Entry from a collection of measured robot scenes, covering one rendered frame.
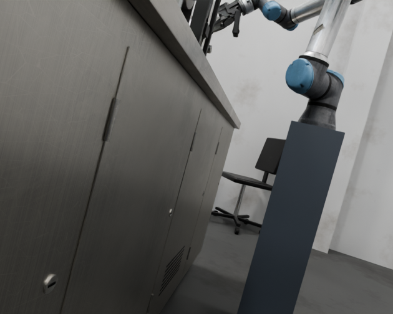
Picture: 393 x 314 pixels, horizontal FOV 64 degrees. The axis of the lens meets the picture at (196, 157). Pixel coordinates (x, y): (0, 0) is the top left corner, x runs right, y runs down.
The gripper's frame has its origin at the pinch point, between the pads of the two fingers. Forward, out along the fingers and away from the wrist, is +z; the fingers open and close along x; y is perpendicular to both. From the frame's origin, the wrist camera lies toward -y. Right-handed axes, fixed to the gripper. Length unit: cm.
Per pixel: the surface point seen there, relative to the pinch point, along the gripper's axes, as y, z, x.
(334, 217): -150, -38, -175
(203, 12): -11.5, -0.4, 42.1
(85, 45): -51, 14, 126
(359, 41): -4, -131, -177
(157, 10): -47, 7, 118
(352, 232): -176, -50, -198
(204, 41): -15.5, 3.4, 27.9
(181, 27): -46, 6, 108
